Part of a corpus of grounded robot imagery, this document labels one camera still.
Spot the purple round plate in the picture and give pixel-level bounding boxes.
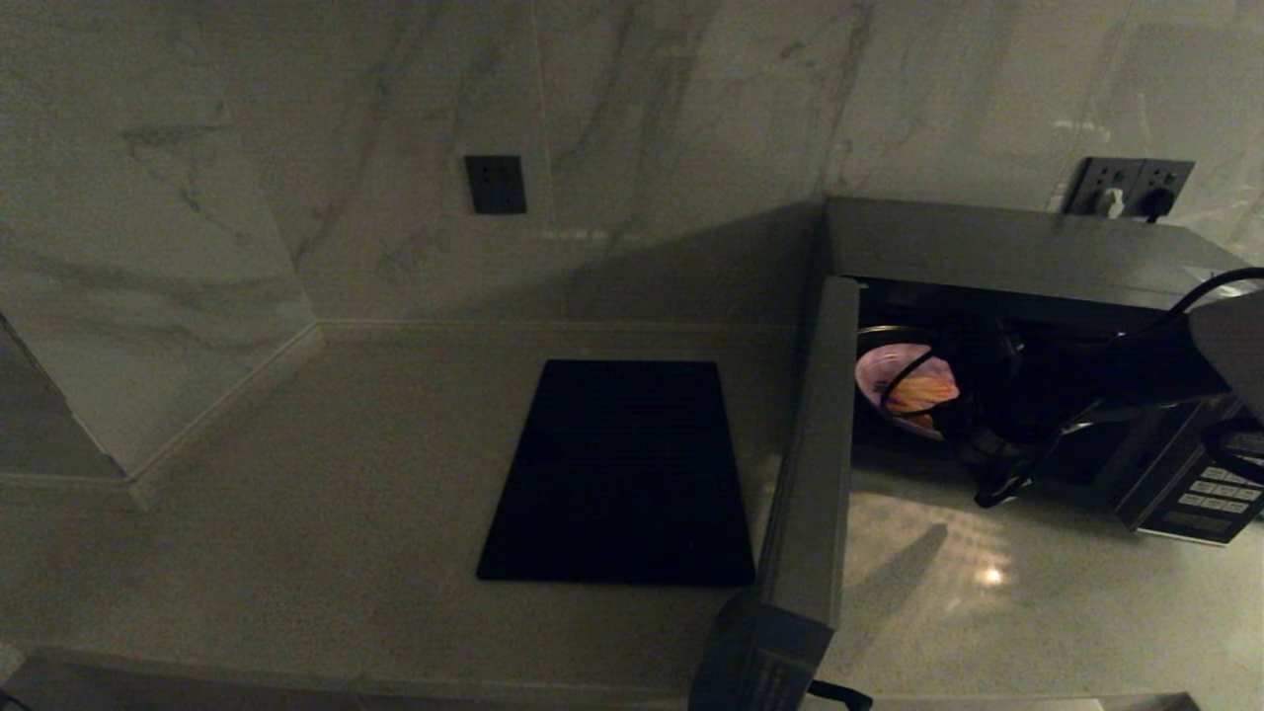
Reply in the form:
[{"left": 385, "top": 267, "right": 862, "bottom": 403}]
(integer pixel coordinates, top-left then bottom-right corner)
[{"left": 855, "top": 343, "right": 961, "bottom": 440}]

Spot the silver microwave oven housing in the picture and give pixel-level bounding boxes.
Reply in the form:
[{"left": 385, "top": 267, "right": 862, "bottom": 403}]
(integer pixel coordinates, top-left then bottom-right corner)
[{"left": 815, "top": 197, "right": 1264, "bottom": 546}]

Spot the black glass microwave door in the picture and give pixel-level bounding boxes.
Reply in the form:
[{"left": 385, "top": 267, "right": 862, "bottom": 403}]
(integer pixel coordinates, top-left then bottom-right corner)
[{"left": 688, "top": 276, "right": 875, "bottom": 711}]

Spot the black glass induction cooktop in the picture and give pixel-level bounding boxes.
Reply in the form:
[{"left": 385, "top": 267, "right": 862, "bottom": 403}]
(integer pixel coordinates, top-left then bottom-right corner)
[{"left": 476, "top": 360, "right": 757, "bottom": 588}]

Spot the white cabinet door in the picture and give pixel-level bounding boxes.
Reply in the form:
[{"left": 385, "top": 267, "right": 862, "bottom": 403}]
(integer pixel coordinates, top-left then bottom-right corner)
[{"left": 0, "top": 657, "right": 119, "bottom": 711}]

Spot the dark grey wall socket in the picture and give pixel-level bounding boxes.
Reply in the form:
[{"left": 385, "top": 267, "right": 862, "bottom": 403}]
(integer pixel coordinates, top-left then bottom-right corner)
[
  {"left": 1132, "top": 161, "right": 1195, "bottom": 220},
  {"left": 465, "top": 155, "right": 527, "bottom": 215},
  {"left": 1066, "top": 158, "right": 1137, "bottom": 218}
]

